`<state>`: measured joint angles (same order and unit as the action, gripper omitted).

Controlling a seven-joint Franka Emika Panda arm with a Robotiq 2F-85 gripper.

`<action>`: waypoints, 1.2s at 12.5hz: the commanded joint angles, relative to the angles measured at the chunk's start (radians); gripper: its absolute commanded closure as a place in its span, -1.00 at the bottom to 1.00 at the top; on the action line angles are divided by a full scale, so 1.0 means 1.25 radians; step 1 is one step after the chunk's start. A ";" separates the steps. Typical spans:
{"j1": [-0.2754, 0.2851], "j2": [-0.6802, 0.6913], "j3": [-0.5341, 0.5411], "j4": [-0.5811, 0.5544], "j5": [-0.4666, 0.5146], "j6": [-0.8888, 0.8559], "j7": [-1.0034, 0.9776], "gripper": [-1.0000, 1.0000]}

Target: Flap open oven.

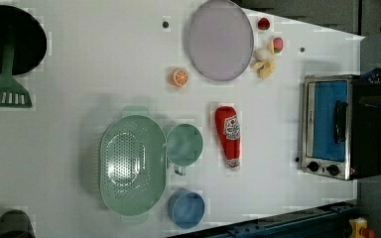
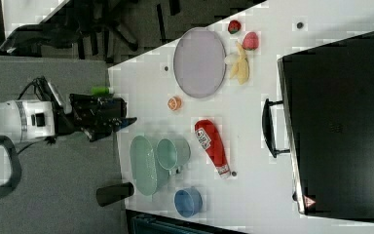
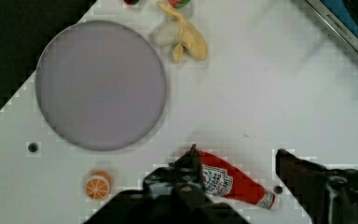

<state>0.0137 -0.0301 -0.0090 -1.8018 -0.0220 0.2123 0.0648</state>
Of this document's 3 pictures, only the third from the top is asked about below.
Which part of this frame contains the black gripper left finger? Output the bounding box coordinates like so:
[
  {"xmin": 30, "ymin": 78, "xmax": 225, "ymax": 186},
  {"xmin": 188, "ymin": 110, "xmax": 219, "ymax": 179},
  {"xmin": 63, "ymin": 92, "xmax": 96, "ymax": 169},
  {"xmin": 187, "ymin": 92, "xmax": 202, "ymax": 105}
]
[{"xmin": 84, "ymin": 147, "xmax": 250, "ymax": 224}]

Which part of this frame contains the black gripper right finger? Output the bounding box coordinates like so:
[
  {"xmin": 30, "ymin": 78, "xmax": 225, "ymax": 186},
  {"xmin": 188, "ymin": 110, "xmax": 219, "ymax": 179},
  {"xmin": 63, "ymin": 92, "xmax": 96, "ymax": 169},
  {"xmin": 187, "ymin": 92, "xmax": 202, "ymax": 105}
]
[{"xmin": 275, "ymin": 148, "xmax": 358, "ymax": 224}]

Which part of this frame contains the silver black toaster oven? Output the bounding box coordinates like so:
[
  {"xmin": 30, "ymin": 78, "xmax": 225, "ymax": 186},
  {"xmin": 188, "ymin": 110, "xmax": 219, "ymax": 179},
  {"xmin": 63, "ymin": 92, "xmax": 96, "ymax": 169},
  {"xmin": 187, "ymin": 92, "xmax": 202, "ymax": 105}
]
[{"xmin": 302, "ymin": 0, "xmax": 358, "ymax": 59}]

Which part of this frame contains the red ketchup bottle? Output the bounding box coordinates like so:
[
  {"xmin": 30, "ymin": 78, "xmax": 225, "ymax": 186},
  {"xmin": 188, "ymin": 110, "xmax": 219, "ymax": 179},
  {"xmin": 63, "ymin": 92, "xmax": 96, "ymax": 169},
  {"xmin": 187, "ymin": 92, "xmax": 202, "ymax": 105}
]
[{"xmin": 197, "ymin": 150, "xmax": 280, "ymax": 210}]

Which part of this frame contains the orange slice toy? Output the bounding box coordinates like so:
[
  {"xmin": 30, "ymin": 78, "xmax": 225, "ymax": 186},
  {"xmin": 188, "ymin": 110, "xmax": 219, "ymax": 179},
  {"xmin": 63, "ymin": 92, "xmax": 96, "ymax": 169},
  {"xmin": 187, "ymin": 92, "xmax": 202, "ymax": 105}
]
[{"xmin": 84, "ymin": 171, "xmax": 112, "ymax": 201}]

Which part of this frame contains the lavender round plate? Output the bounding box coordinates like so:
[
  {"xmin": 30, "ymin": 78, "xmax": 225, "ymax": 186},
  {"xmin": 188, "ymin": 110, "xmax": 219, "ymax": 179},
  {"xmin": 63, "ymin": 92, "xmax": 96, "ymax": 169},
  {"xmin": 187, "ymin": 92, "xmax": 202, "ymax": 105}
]
[{"xmin": 35, "ymin": 21, "xmax": 167, "ymax": 151}]

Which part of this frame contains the plush peeled banana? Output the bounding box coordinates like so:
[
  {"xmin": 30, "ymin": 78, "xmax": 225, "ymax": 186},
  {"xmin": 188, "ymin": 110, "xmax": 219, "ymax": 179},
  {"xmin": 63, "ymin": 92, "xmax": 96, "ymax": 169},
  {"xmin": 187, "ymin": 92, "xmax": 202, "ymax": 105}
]
[{"xmin": 153, "ymin": 1, "xmax": 208, "ymax": 63}]

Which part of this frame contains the pink green fruit toy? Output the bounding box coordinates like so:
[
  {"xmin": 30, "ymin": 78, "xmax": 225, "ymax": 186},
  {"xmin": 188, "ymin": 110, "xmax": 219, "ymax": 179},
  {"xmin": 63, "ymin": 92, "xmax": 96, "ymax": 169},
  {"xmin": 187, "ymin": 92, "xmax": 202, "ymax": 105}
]
[{"xmin": 168, "ymin": 0, "xmax": 190, "ymax": 8}]

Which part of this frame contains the red strawberry toy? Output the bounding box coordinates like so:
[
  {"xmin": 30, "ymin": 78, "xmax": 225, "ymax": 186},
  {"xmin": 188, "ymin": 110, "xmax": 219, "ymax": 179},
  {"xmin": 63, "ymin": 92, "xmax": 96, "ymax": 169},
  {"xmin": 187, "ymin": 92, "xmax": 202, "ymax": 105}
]
[{"xmin": 124, "ymin": 0, "xmax": 139, "ymax": 5}]

